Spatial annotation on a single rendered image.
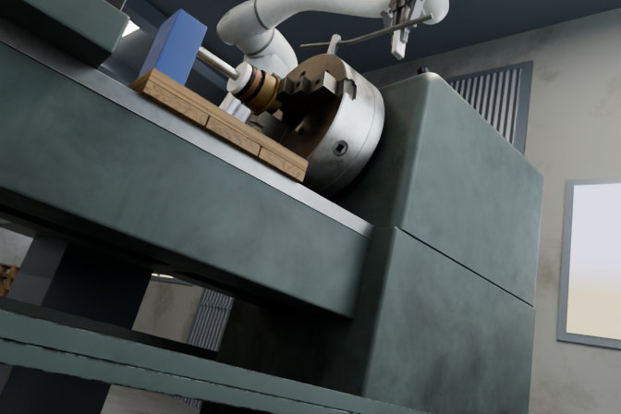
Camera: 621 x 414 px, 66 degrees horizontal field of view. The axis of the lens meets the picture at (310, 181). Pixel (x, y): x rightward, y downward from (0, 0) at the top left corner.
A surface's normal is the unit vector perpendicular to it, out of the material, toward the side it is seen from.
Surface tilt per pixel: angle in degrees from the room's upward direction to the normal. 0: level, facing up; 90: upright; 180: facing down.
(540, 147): 90
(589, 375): 90
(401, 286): 90
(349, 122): 103
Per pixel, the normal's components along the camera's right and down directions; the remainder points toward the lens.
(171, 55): 0.65, -0.11
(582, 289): -0.62, -0.43
